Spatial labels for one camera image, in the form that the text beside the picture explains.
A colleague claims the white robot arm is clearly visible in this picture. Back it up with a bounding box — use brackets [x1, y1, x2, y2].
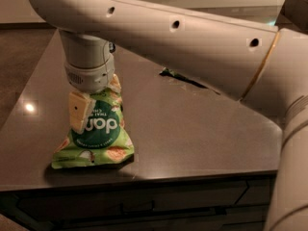
[29, 0, 308, 231]

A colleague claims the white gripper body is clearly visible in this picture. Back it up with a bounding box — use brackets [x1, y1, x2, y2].
[64, 55, 115, 93]

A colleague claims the dark box in corner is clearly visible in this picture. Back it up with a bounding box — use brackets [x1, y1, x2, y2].
[275, 0, 308, 34]

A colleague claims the dark cabinet drawer front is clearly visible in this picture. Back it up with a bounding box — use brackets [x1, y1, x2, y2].
[17, 181, 246, 221]

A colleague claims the dark drawer handle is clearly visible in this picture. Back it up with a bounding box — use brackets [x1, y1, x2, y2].
[120, 200, 155, 215]

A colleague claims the small green snack bag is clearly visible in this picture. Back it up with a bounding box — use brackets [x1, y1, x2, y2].
[160, 67, 205, 89]

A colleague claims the green Dang rice chip bag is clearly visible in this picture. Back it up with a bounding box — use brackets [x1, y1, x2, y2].
[51, 75, 135, 169]

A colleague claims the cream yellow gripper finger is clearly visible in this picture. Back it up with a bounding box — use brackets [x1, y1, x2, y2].
[68, 91, 95, 134]

